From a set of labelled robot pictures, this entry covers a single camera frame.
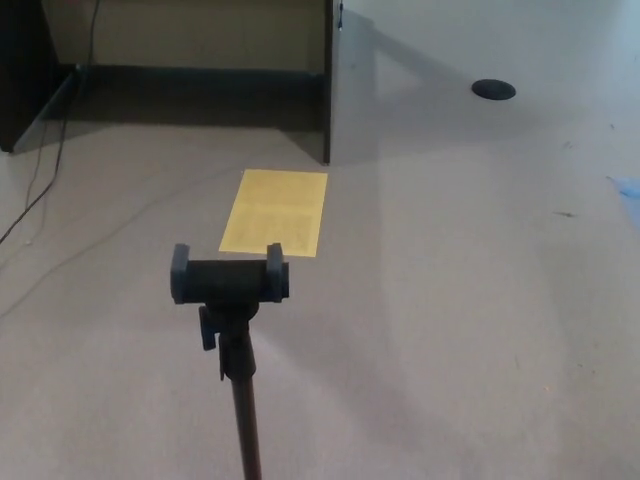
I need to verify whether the black tripod with phone holder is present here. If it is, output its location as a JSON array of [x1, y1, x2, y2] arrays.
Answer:
[[169, 242, 291, 480]]

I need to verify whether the yellow paper sheet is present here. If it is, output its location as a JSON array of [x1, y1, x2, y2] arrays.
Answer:
[[218, 169, 330, 259]]

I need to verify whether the dark wooden desk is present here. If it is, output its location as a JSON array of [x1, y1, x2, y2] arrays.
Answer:
[[0, 0, 346, 167]]

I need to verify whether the black round floor cover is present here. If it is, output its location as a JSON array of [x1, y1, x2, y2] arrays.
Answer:
[[470, 78, 518, 101]]

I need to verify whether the blue scrap on floor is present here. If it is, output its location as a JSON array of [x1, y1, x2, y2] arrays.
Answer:
[[605, 174, 640, 201]]

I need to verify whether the thin grey floor cable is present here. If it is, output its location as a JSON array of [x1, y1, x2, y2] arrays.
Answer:
[[0, 167, 246, 319]]

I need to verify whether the black power cable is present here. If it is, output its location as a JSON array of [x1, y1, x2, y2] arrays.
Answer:
[[0, 0, 101, 244], [0, 112, 51, 239]]

